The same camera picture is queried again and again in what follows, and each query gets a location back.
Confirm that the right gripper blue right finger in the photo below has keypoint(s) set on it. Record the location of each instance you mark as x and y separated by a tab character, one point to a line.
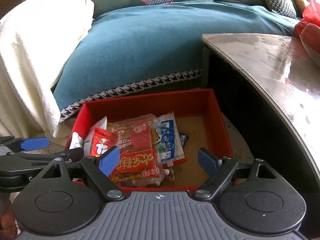
219	171

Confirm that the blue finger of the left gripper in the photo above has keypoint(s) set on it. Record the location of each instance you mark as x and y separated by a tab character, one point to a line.
34	144

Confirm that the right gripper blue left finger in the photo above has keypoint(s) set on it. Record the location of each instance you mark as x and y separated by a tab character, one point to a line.
97	171

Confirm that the blue red snack packet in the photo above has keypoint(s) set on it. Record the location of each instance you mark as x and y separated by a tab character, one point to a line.
166	141

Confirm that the red cardboard box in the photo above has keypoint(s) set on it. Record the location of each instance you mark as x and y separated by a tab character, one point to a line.
197	113

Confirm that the red Trolli candy bag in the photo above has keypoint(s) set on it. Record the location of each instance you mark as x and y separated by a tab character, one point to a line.
102	141

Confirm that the orange red spicy snack packet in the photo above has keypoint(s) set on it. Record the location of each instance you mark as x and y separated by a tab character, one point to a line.
140	164

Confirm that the cream white blanket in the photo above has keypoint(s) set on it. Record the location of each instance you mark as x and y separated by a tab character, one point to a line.
37	38

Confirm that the marble top coffee table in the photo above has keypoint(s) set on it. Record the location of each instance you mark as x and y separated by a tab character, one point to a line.
282	71

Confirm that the teal sofa cushion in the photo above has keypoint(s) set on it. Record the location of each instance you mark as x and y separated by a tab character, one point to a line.
133	49

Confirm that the red plastic bag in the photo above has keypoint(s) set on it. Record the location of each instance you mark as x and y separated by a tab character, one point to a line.
308	27

